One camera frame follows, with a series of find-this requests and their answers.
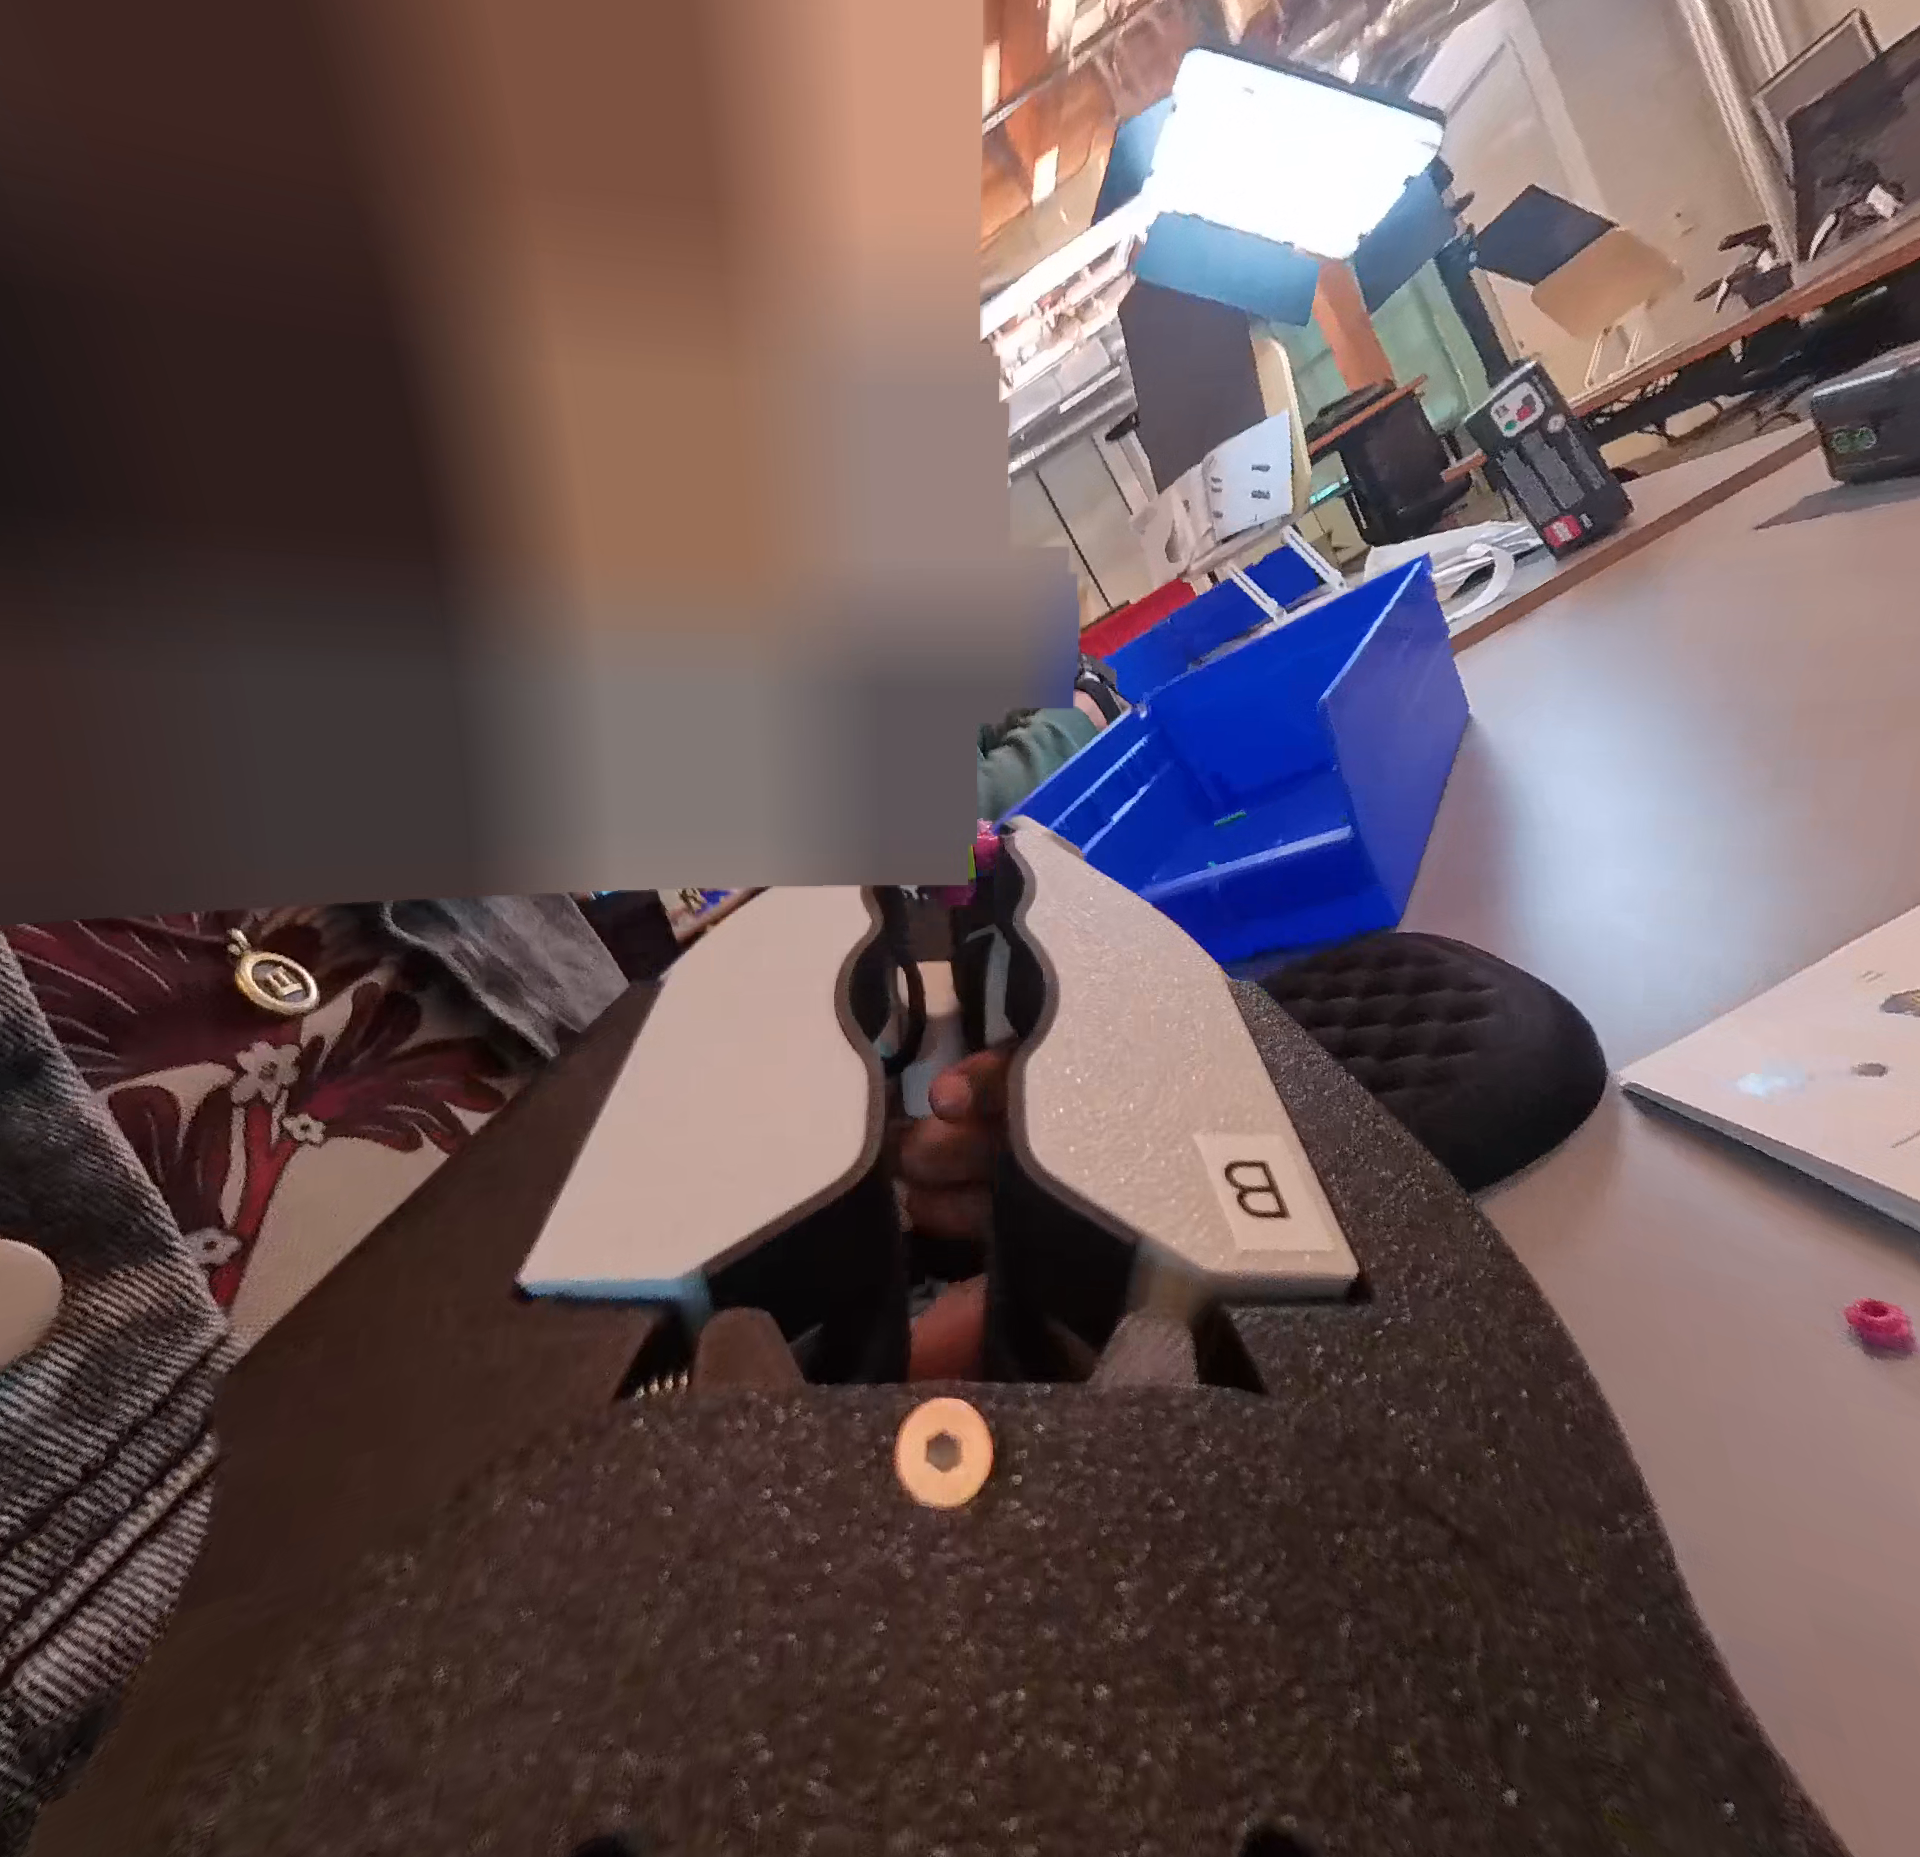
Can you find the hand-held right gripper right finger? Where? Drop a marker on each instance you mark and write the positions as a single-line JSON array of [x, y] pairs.
[[1139, 1079]]

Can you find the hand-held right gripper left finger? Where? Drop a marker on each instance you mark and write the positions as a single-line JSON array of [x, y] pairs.
[[720, 1094]]

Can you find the grey desk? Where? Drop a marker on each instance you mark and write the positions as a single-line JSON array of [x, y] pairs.
[[1726, 778]]

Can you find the person's left hand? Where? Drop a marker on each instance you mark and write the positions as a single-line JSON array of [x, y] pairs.
[[961, 1136]]

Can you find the black padded wrist rest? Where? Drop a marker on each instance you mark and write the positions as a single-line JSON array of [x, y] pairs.
[[1438, 1045]]

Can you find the large blue plastic bin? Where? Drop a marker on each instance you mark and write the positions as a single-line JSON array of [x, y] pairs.
[[1304, 778]]

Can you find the floral patterned shirt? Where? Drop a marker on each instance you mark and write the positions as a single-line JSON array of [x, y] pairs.
[[376, 1110]]

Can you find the small blue plastic bin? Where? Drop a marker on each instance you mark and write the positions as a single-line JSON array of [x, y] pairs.
[[1200, 635]]

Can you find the red plastic bin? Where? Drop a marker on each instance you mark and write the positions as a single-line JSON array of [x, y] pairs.
[[1133, 619]]

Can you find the gold round pendant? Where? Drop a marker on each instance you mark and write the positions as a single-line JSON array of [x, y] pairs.
[[276, 975]]

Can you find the white chair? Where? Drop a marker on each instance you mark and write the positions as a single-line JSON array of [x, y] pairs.
[[1237, 494]]

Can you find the white instruction booklet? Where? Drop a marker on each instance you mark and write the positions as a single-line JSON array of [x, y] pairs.
[[1799, 1062]]

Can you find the black office chair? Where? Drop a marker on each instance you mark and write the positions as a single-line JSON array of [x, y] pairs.
[[1395, 461]]

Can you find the black power station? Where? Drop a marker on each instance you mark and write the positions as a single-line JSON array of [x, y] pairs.
[[1555, 454]]

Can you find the pink toy piece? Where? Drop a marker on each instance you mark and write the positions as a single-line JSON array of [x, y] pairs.
[[1877, 1325]]

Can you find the light wooden chair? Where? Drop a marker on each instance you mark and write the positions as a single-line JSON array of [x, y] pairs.
[[1596, 268]]

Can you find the studio light panel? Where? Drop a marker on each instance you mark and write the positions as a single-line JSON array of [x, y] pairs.
[[1289, 146]]

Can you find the grey box device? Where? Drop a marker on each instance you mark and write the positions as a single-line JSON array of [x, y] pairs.
[[1869, 423]]

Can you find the dark computer monitor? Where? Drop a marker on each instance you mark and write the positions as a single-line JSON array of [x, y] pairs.
[[1854, 133]]

